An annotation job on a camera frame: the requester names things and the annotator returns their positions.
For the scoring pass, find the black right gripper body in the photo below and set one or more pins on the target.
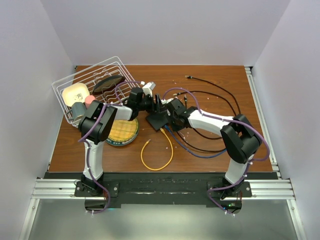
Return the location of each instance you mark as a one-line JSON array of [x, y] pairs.
[[174, 123]]

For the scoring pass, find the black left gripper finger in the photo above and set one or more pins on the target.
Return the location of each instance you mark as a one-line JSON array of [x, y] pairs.
[[156, 104], [162, 107]]

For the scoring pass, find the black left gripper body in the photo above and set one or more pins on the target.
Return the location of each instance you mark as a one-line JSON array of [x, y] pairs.
[[147, 104]]

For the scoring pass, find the black network switch box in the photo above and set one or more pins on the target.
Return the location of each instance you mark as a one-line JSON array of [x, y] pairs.
[[157, 120]]

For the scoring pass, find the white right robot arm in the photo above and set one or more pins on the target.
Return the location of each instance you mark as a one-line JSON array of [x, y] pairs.
[[240, 140]]

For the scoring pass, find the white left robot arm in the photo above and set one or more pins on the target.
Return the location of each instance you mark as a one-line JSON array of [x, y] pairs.
[[95, 127]]

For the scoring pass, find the dark brown oval plate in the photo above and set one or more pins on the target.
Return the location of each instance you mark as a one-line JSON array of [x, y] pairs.
[[107, 84]]

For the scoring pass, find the yellow green rimmed plate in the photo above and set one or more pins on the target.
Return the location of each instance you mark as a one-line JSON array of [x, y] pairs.
[[123, 132]]

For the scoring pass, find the pink cup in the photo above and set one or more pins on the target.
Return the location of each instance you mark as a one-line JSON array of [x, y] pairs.
[[88, 100]]

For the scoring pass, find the grey green mug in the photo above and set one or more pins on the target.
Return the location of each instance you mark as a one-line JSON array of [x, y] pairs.
[[77, 111]]

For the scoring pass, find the cream square bowl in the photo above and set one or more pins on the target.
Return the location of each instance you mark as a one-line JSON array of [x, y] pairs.
[[75, 93]]

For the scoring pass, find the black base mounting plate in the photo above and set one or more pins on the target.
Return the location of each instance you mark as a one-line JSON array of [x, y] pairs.
[[158, 188]]

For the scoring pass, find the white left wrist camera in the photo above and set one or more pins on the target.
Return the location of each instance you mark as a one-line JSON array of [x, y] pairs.
[[148, 88]]

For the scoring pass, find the white wire dish rack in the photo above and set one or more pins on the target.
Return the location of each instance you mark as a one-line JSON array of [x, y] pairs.
[[90, 76]]

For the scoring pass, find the aluminium frame rail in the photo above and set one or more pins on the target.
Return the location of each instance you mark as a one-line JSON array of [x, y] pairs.
[[258, 189]]

